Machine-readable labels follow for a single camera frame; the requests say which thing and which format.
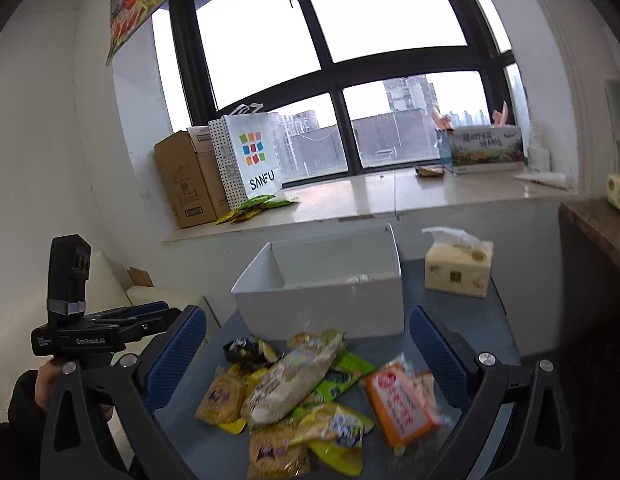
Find brown cardboard box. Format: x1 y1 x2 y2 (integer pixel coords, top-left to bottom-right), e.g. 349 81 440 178
154 126 229 229

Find beige tissue pack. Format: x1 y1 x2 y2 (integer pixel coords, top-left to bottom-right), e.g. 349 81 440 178
421 226 493 298

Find black yellow snack packet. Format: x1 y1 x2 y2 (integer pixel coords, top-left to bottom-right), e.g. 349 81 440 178
223 335 282 370

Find wooden side shelf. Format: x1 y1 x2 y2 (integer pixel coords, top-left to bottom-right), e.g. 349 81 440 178
558 198 620 281

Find white tube on sill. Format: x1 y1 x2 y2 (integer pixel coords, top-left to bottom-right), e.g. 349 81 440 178
514 172 570 191

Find yellow purple snack bag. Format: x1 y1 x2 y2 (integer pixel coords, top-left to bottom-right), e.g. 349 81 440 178
195 364 267 436

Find orange white snack packet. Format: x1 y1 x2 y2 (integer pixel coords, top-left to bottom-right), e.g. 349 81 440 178
363 353 451 456

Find large white snack bag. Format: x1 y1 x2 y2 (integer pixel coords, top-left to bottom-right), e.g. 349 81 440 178
240 330 345 426

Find white Sanfu shopping bag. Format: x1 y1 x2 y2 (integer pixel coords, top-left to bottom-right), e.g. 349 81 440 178
208 103 283 209

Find yellow cookie packet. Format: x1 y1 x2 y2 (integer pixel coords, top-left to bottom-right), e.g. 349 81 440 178
247 422 311 479

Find yellow blue snack bag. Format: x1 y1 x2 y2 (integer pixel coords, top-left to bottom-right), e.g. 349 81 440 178
288 403 375 477

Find illustrated tissue box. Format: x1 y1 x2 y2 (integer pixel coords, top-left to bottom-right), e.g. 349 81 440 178
436 125 526 176

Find green sachets on windowsill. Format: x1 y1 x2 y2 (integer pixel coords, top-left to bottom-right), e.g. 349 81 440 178
214 195 298 226

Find small brown packet on sill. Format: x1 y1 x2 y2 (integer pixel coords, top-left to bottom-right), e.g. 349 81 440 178
415 165 445 179

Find green snack bag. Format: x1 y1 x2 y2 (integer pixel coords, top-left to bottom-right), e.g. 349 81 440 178
296 351 376 411

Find cream sofa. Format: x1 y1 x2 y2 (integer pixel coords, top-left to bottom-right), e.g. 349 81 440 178
0 252 221 422

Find white storage box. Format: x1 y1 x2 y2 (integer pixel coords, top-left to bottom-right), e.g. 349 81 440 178
231 223 405 340

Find person's left hand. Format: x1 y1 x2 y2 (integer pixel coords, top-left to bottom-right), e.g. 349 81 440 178
33 360 114 424

